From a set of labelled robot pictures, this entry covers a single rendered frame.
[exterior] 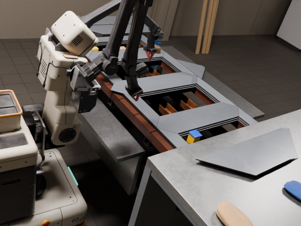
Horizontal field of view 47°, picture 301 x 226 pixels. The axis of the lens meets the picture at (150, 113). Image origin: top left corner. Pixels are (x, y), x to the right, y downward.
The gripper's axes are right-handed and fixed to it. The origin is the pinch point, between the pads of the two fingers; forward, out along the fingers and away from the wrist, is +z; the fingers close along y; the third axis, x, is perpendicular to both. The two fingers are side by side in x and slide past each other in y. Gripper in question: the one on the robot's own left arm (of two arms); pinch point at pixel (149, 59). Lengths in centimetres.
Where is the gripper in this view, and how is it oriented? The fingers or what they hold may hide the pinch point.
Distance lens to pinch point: 261.5
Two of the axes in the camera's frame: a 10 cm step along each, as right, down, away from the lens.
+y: -6.1, -3.6, 7.1
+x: -7.9, 2.0, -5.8
